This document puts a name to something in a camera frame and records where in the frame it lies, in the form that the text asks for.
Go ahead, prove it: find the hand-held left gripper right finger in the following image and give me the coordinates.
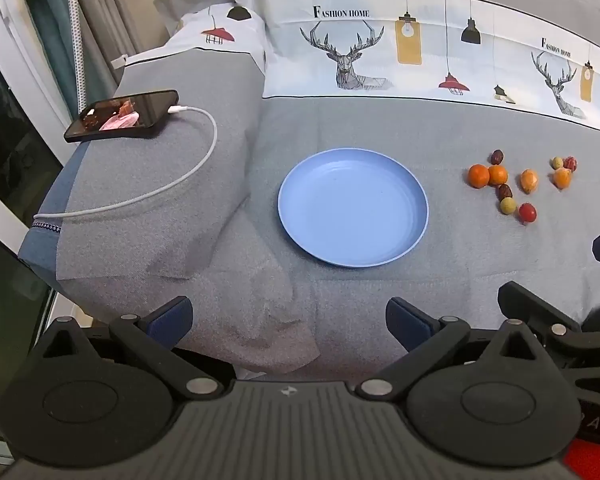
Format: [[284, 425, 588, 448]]
[[354, 296, 543, 403]]

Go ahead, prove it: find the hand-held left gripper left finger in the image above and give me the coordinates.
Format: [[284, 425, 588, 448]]
[[42, 296, 227, 403]]

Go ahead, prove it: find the blue plate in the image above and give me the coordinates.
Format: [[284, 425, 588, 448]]
[[277, 147, 429, 268]]

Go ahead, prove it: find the black smartphone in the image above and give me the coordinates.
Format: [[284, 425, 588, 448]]
[[63, 89, 180, 144]]

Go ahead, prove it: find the printed deer bed sheet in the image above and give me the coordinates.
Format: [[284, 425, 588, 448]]
[[20, 0, 600, 381]]

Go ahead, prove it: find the white dotted pole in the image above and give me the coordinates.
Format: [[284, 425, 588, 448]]
[[62, 0, 88, 111]]

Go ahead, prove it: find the grey curtain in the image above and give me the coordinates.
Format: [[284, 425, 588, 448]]
[[17, 0, 201, 111]]

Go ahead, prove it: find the white charging cable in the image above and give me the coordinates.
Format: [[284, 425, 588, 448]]
[[32, 105, 218, 221]]

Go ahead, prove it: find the white window frame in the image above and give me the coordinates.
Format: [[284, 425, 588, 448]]
[[0, 0, 76, 241]]

